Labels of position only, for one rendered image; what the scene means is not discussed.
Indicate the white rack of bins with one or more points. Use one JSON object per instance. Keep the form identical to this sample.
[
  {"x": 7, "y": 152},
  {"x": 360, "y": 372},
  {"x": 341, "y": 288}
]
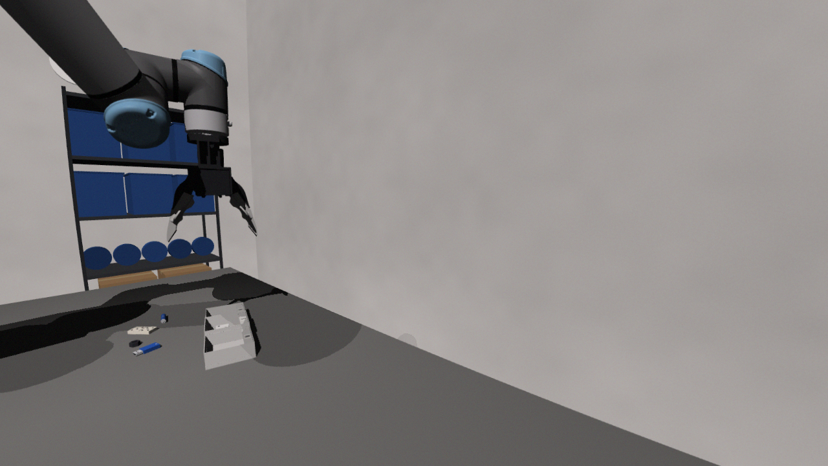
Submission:
[{"x": 231, "y": 344}]

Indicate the blue usb stick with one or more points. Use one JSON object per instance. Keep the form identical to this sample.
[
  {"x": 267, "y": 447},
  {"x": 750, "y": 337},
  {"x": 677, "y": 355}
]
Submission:
[{"x": 147, "y": 349}]

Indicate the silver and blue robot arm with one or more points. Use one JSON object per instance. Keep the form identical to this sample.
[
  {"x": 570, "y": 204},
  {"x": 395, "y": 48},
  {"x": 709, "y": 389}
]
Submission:
[{"x": 131, "y": 88}]

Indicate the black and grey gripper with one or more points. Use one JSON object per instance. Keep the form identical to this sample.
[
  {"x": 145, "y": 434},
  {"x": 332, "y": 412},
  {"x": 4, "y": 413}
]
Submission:
[{"x": 209, "y": 181}]

